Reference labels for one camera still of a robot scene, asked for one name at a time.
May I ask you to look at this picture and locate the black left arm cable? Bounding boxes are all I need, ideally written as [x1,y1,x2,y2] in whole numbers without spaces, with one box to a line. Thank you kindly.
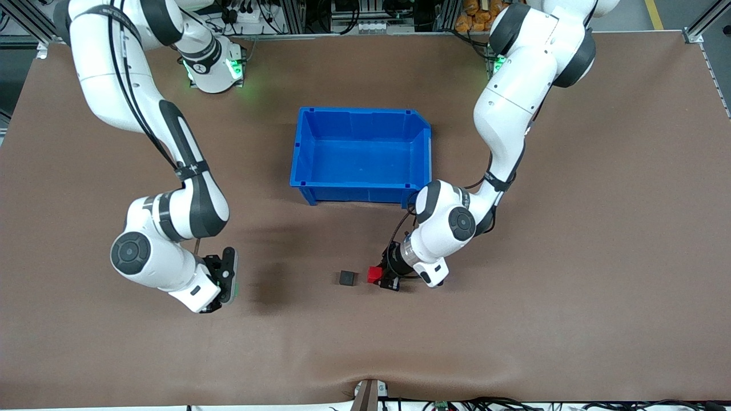
[388,171,499,280]

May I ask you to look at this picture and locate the aluminium frame profile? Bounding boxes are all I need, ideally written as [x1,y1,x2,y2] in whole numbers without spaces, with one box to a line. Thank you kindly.
[682,0,723,45]

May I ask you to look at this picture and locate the brown table mat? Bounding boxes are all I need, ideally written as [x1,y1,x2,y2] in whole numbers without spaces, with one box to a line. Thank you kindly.
[0,31,731,409]

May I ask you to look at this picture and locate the aluminium table edge rail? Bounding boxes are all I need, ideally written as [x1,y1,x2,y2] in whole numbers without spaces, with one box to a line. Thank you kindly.
[34,29,703,46]

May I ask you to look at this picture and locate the brown camera mount post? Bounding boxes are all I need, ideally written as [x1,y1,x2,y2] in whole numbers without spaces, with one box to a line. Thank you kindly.
[350,378,390,411]

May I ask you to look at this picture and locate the black cable bundle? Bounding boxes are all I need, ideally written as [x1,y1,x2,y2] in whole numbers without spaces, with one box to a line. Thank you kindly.
[394,396,731,411]

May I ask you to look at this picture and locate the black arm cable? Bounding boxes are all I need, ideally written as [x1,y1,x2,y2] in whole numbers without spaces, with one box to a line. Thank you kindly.
[109,0,202,259]
[388,171,499,280]

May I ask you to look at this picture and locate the blue plastic storage bin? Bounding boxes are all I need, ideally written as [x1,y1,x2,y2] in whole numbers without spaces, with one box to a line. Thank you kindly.
[290,107,433,208]

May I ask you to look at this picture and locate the white power strip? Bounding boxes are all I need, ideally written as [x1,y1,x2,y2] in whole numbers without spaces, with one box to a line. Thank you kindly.
[226,0,264,26]

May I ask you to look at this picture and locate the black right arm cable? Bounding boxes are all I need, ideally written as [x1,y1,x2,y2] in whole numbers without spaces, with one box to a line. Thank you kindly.
[109,0,202,259]

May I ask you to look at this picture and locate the orange objects pile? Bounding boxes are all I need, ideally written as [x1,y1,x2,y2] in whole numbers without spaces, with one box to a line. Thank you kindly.
[455,0,515,33]

